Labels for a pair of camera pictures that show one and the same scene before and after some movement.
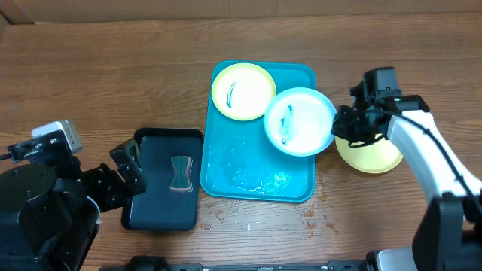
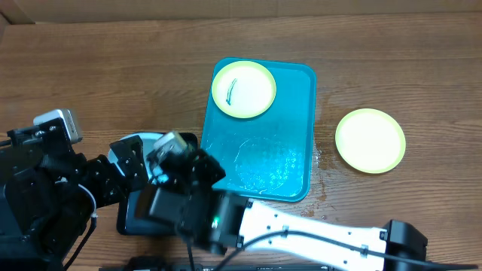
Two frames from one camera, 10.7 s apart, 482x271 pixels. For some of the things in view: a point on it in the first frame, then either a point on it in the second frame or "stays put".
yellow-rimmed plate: x=242 y=91 stays put
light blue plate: x=298 y=121 to x=148 y=140
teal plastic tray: x=239 y=162 stays put
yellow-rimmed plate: x=371 y=157 stays put
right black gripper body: x=355 y=129 to x=193 y=178
